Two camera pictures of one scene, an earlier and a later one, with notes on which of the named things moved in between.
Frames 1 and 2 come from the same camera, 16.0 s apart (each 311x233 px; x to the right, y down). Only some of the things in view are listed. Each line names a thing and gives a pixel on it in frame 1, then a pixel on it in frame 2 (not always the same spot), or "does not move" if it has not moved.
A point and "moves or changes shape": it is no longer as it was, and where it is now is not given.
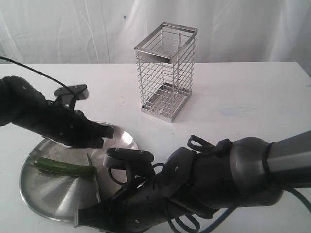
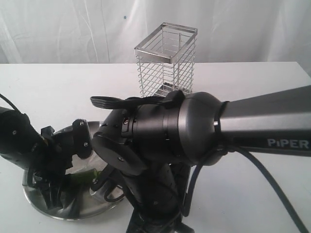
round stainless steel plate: (60, 195) does not move
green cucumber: (64, 167) moves or changes shape
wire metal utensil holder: (165, 60) does not move
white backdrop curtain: (49, 32) does not move
